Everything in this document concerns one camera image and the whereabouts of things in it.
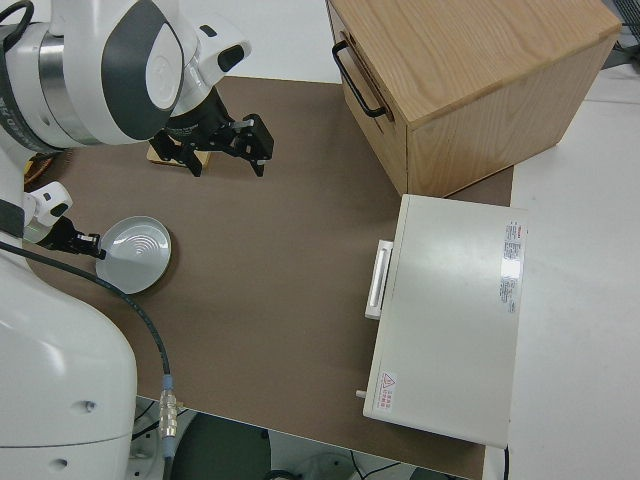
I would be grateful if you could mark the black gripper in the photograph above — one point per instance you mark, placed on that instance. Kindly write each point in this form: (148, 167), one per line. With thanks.
(210, 127)
(67, 239)

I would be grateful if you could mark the gray round plate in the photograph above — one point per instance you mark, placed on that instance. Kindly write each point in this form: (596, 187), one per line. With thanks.
(135, 255)

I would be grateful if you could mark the wooden mug holder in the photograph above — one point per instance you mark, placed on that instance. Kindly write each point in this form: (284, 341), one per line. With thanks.
(204, 159)

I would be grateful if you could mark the brown wicker basket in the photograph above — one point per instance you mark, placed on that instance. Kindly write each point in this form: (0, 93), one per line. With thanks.
(37, 167)

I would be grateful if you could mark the brown table mat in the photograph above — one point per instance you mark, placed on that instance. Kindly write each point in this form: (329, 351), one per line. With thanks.
(280, 280)

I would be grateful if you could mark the dark round base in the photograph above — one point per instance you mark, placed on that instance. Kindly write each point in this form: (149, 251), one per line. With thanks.
(225, 450)

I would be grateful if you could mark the white toaster oven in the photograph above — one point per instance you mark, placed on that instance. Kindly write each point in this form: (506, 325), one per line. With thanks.
(450, 310)

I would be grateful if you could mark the large wooden box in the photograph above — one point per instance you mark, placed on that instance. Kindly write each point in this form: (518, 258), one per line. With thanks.
(475, 60)

